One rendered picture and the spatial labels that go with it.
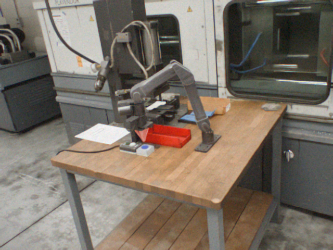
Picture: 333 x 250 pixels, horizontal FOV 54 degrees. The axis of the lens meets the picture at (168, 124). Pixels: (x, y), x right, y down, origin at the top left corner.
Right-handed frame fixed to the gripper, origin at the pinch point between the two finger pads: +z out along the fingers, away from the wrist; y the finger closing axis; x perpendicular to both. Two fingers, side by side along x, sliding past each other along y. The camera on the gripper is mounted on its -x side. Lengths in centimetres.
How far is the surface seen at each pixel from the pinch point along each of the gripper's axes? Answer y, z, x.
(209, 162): 34.9, 7.7, 3.1
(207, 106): 7, 3, 59
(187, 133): 12.7, 4.4, 21.8
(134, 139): -13.3, 5.8, 7.7
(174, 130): 4.8, 3.9, 21.6
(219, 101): 11, 3, 70
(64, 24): -161, -48, 103
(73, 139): -190, 77, 102
